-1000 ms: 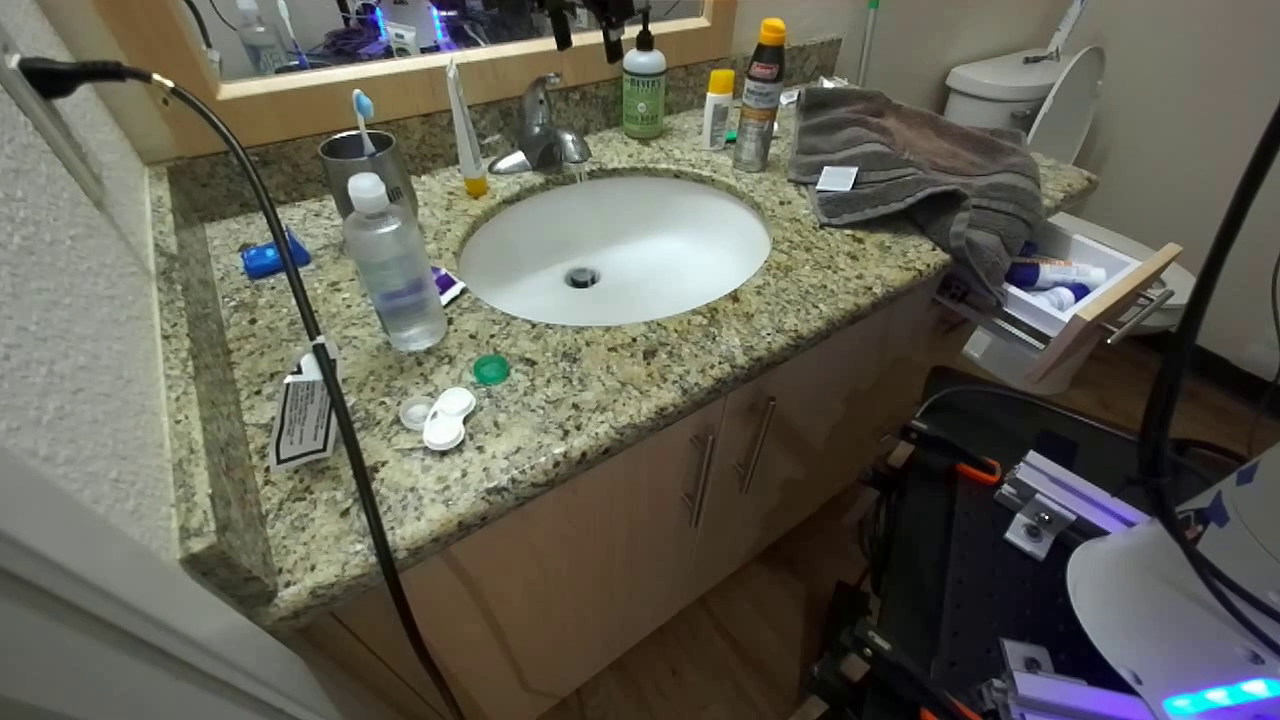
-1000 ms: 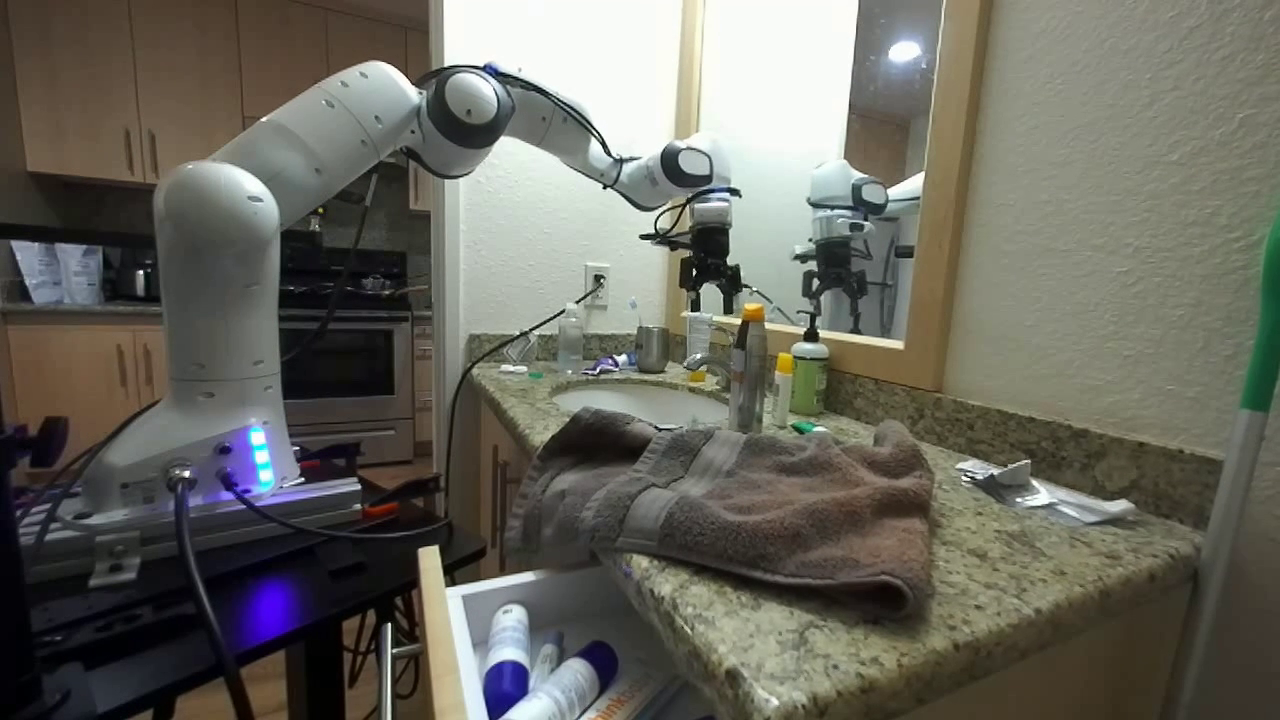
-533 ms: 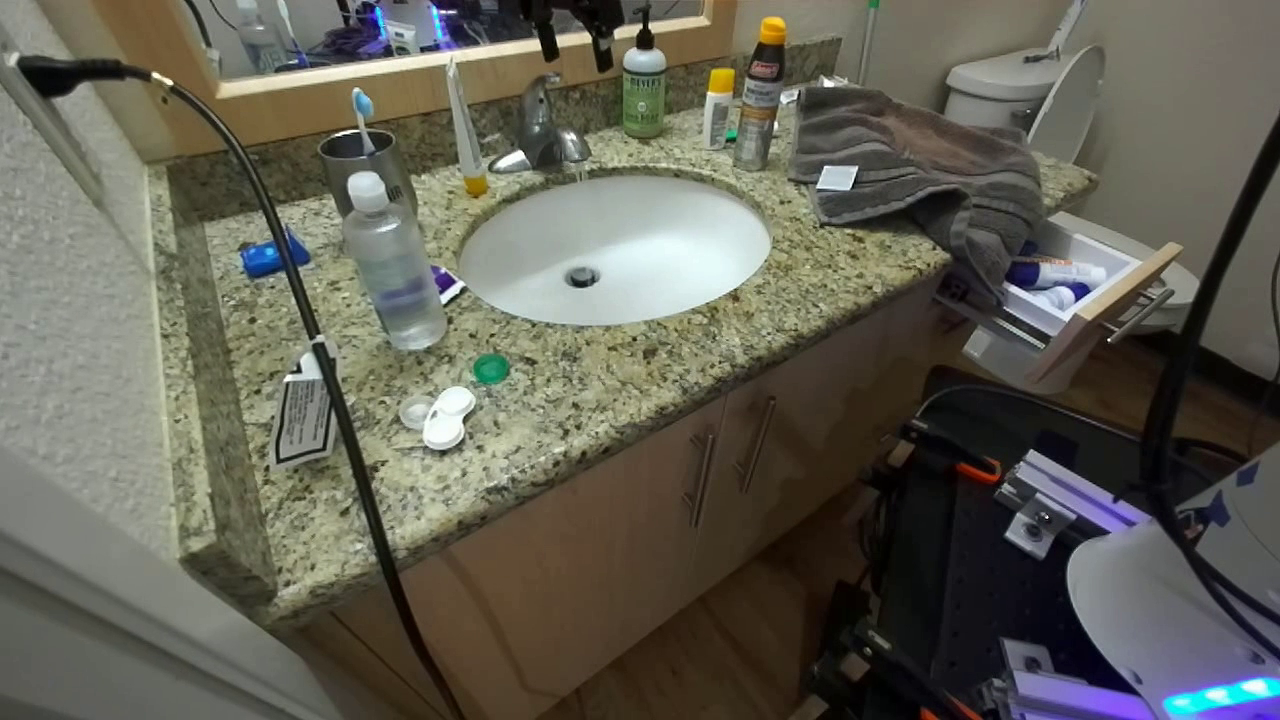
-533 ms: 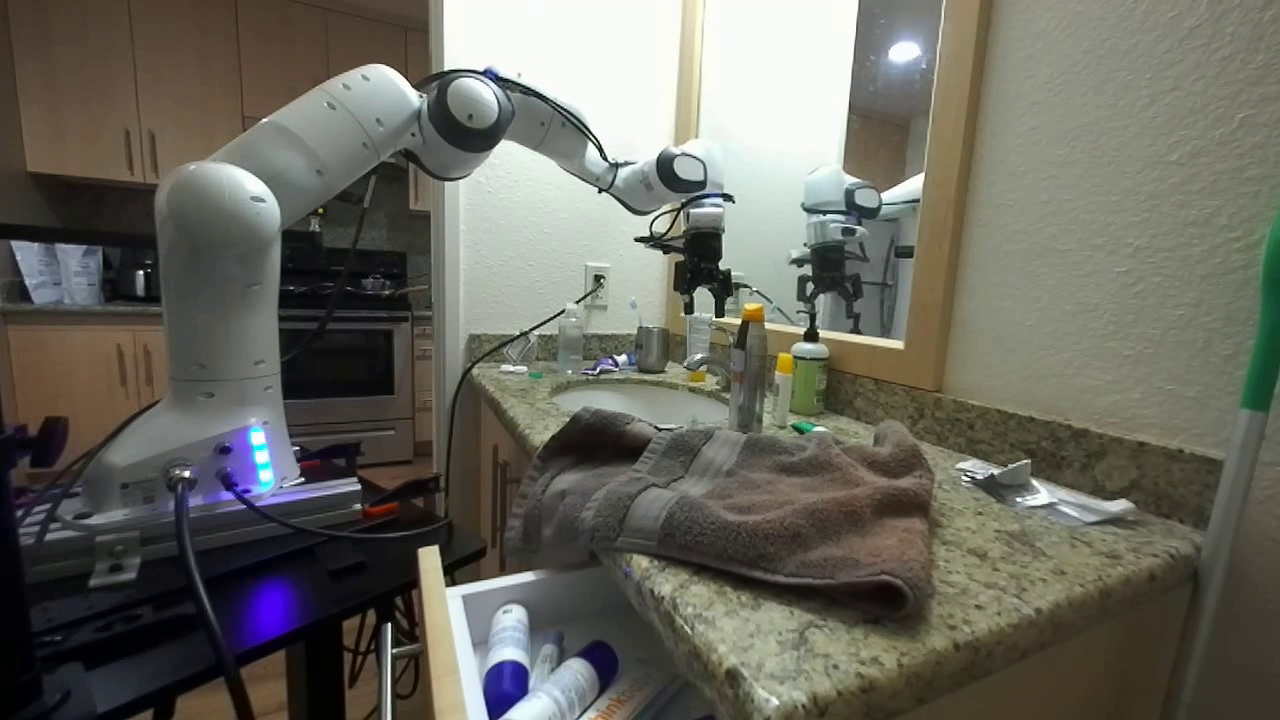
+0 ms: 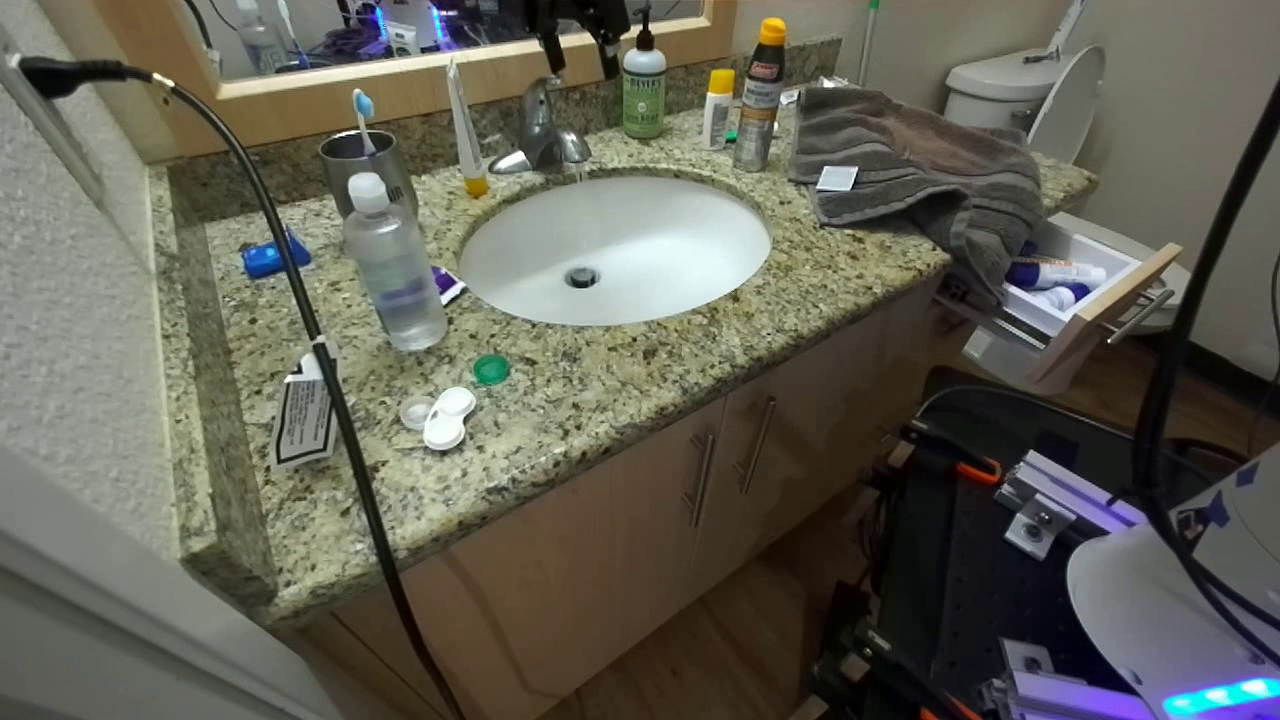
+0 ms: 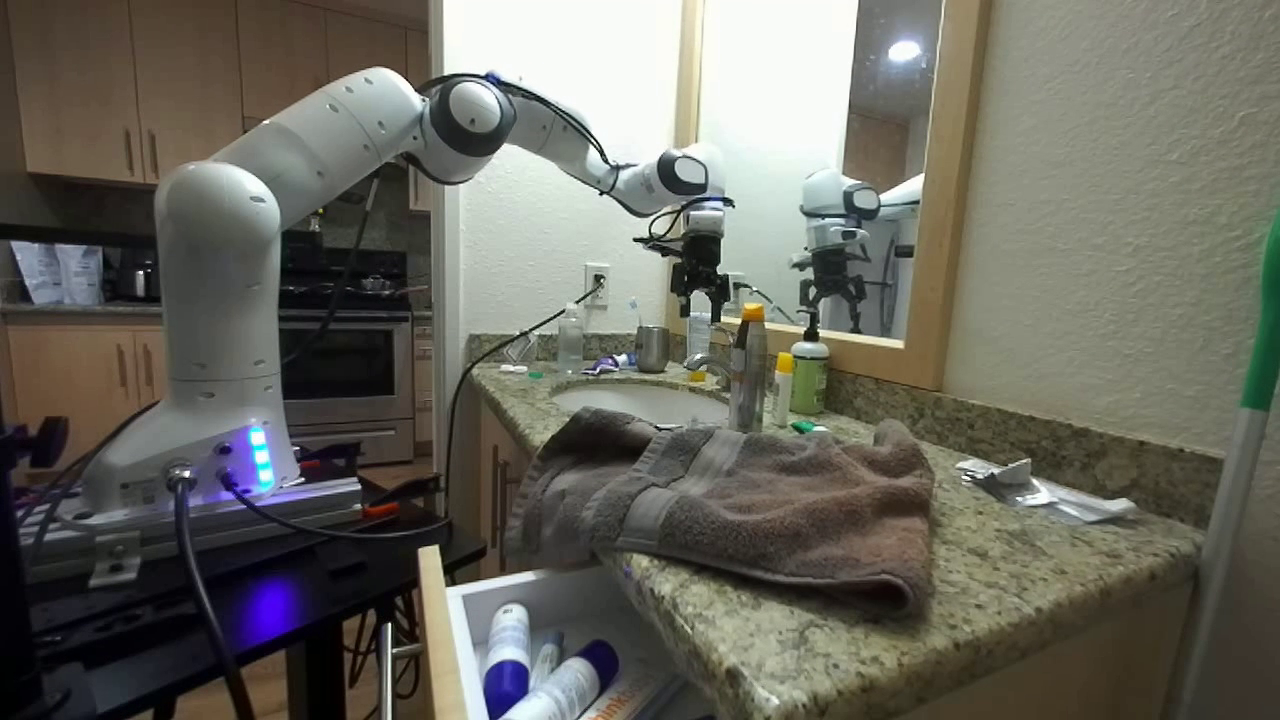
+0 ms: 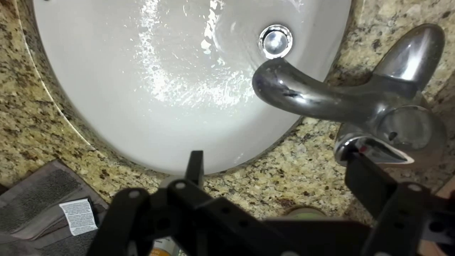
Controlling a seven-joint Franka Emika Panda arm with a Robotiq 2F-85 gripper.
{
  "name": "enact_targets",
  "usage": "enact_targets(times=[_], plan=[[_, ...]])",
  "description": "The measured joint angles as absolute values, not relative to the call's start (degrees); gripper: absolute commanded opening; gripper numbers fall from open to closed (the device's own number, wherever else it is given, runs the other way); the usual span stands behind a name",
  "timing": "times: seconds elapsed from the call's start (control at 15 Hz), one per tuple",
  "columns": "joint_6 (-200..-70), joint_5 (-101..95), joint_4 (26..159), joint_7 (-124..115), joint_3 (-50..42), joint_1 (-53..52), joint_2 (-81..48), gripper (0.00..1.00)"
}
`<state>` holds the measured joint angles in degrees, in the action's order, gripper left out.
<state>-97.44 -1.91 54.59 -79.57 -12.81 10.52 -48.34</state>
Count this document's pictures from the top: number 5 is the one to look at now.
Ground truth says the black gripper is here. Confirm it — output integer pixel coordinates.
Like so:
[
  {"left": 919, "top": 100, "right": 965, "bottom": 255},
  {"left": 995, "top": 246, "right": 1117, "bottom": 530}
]
[{"left": 518, "top": 0, "right": 635, "bottom": 83}]

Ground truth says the chrome faucet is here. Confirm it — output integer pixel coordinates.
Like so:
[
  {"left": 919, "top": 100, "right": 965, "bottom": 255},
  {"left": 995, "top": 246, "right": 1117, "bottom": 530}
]
[{"left": 485, "top": 73, "right": 594, "bottom": 180}]

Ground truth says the green soap pump bottle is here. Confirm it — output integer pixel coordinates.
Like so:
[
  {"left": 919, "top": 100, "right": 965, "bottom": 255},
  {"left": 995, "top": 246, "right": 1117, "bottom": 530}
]
[{"left": 615, "top": 2, "right": 672, "bottom": 148}]

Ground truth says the small bottle with yellow cap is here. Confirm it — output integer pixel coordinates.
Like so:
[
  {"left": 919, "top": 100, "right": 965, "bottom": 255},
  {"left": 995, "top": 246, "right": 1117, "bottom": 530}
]
[{"left": 701, "top": 69, "right": 740, "bottom": 152}]

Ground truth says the wood framed mirror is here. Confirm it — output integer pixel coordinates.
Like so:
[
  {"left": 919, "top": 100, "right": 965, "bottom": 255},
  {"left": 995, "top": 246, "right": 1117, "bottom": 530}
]
[{"left": 93, "top": 0, "right": 740, "bottom": 152}]

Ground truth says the spray can with orange cap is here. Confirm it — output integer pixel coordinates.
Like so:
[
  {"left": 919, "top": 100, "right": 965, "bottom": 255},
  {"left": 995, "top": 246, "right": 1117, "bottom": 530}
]
[{"left": 733, "top": 12, "right": 790, "bottom": 177}]

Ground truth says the white oval sink basin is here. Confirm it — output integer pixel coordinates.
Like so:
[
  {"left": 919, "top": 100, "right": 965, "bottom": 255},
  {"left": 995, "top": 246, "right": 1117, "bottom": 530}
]
[{"left": 456, "top": 168, "right": 776, "bottom": 330}]

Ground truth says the metal toothbrush cup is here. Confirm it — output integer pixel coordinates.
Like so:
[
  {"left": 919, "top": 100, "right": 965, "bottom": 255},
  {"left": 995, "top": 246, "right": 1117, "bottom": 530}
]
[{"left": 316, "top": 126, "right": 418, "bottom": 222}]

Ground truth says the blue white toothbrush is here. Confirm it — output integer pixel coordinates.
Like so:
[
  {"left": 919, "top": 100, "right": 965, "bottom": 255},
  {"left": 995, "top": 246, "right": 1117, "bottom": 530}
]
[{"left": 348, "top": 83, "right": 380, "bottom": 159}]

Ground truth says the purple packet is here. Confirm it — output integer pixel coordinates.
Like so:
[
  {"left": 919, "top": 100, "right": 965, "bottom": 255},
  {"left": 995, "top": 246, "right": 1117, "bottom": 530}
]
[{"left": 428, "top": 260, "right": 472, "bottom": 313}]

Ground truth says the clear bottle with white cap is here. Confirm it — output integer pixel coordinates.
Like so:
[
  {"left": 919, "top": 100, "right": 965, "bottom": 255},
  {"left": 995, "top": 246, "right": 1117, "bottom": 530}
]
[{"left": 340, "top": 168, "right": 453, "bottom": 359}]

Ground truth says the green white plastic stick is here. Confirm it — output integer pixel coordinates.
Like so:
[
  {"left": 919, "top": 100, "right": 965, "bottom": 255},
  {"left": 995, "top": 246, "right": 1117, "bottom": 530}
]
[{"left": 850, "top": 0, "right": 890, "bottom": 91}]

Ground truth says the green round cap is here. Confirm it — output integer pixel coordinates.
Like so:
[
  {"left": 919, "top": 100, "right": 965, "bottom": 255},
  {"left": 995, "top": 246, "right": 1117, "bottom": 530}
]
[{"left": 472, "top": 349, "right": 516, "bottom": 393}]

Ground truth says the gray towel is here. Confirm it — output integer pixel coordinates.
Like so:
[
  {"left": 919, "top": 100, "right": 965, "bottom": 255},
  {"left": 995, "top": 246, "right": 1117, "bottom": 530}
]
[{"left": 783, "top": 83, "right": 1072, "bottom": 317}]

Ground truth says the small blue plastic object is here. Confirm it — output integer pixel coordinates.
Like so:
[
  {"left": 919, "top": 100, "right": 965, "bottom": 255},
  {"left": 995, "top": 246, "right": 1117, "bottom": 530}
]
[{"left": 234, "top": 233, "right": 316, "bottom": 284}]

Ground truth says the white round cap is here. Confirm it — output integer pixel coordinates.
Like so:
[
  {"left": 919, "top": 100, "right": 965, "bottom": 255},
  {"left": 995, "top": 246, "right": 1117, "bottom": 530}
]
[{"left": 414, "top": 382, "right": 478, "bottom": 454}]

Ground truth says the white toilet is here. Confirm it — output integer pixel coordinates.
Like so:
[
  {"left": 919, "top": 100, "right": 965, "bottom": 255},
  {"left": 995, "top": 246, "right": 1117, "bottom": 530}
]
[{"left": 940, "top": 35, "right": 1196, "bottom": 337}]

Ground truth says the blue purple tube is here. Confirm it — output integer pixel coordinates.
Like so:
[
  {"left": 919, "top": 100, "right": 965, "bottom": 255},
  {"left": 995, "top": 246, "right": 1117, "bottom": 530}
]
[{"left": 1004, "top": 255, "right": 1097, "bottom": 294}]

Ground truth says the wooden vanity cabinet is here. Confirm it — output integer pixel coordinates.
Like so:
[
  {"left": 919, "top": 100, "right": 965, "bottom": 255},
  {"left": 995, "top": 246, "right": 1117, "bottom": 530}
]
[{"left": 284, "top": 272, "right": 965, "bottom": 720}]

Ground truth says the white round container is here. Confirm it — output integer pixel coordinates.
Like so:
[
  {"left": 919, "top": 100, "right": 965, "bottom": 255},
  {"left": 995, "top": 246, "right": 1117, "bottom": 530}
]
[{"left": 1041, "top": 279, "right": 1097, "bottom": 317}]

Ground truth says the open wooden drawer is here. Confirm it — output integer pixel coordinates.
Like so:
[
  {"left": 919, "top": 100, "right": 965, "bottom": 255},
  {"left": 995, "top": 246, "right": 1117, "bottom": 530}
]
[{"left": 954, "top": 211, "right": 1188, "bottom": 397}]

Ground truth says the black robot cart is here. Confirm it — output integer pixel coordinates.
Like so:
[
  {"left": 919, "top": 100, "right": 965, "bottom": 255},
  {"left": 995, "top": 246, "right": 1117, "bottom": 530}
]
[{"left": 812, "top": 382, "right": 1251, "bottom": 720}]

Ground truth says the white door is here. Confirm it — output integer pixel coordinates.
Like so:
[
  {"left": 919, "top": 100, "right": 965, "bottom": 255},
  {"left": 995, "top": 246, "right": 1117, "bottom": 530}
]
[{"left": 0, "top": 443, "right": 344, "bottom": 720}]

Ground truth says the black power cable with plug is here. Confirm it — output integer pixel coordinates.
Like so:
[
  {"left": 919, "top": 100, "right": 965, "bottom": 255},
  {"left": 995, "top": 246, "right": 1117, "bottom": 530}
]
[{"left": 11, "top": 51, "right": 472, "bottom": 720}]

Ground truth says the metal cabinet door handle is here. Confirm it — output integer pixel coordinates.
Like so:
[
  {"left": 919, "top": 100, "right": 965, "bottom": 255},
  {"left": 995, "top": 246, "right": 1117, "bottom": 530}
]
[
  {"left": 736, "top": 386, "right": 779, "bottom": 495},
  {"left": 679, "top": 418, "right": 725, "bottom": 530}
]

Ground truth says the white cable warning tag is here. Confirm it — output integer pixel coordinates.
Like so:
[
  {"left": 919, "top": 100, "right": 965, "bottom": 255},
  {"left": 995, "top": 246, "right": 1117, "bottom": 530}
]
[{"left": 266, "top": 349, "right": 344, "bottom": 470}]

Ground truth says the aluminium extrusion bracket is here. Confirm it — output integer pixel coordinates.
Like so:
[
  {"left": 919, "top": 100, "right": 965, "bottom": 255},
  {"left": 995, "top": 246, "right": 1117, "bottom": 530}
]
[
  {"left": 995, "top": 634, "right": 1162, "bottom": 720},
  {"left": 990, "top": 446, "right": 1151, "bottom": 563}
]

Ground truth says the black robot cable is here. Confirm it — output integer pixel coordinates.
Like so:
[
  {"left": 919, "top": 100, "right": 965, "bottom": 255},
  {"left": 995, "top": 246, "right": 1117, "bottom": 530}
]
[{"left": 1130, "top": 74, "right": 1280, "bottom": 671}]

